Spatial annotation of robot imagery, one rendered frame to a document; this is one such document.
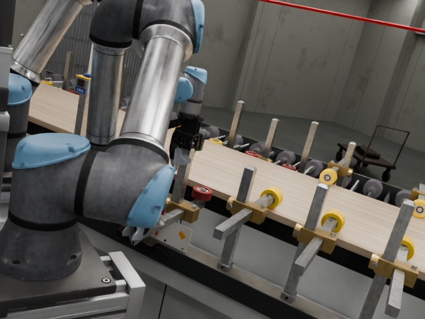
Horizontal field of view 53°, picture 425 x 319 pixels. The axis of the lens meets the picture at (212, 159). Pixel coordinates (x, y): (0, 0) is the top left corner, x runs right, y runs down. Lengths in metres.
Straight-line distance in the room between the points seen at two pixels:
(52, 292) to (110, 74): 0.51
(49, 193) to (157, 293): 1.42
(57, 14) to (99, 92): 0.33
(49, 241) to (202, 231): 1.15
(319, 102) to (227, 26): 3.64
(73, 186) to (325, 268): 1.19
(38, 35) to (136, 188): 0.72
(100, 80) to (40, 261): 0.46
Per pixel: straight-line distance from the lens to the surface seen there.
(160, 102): 0.82
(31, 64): 1.33
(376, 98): 11.73
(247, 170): 1.47
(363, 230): 1.83
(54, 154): 0.72
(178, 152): 1.48
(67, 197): 0.73
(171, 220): 1.53
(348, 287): 1.73
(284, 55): 10.63
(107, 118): 1.10
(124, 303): 0.91
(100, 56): 1.03
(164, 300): 2.10
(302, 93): 11.31
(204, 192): 1.69
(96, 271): 0.84
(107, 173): 0.72
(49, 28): 1.32
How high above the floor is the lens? 1.49
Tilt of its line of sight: 16 degrees down
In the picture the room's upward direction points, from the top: 14 degrees clockwise
